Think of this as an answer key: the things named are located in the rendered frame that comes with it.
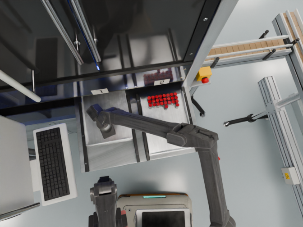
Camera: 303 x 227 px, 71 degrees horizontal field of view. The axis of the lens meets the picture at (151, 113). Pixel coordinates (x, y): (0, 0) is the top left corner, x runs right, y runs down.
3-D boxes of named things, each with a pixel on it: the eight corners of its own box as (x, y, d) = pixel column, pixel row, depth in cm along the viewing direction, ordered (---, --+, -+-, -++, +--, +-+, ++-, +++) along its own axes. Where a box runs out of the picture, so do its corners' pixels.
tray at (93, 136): (81, 90, 128) (80, 88, 124) (124, 84, 130) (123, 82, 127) (87, 146, 119) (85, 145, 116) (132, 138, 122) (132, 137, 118)
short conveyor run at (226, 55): (185, 75, 137) (191, 63, 122) (181, 54, 141) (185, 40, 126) (283, 60, 143) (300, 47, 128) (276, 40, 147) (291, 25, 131)
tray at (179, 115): (140, 99, 128) (140, 97, 124) (181, 93, 130) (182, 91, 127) (149, 155, 119) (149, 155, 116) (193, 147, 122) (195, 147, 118)
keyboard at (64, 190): (36, 132, 128) (34, 132, 125) (59, 127, 129) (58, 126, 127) (45, 201, 118) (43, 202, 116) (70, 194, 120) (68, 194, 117)
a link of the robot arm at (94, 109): (105, 119, 90) (119, 112, 96) (89, 99, 92) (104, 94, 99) (95, 133, 97) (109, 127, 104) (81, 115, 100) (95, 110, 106)
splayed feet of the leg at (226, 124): (222, 120, 218) (227, 117, 204) (267, 113, 222) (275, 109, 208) (224, 128, 216) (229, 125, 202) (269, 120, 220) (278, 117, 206)
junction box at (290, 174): (280, 168, 163) (288, 167, 154) (286, 166, 163) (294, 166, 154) (285, 183, 160) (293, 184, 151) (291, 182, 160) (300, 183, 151)
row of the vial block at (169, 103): (148, 106, 127) (148, 103, 122) (177, 101, 128) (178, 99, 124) (148, 109, 126) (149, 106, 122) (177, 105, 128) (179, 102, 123)
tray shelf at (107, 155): (74, 93, 129) (73, 92, 127) (184, 76, 135) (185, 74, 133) (81, 173, 117) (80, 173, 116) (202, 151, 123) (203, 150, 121)
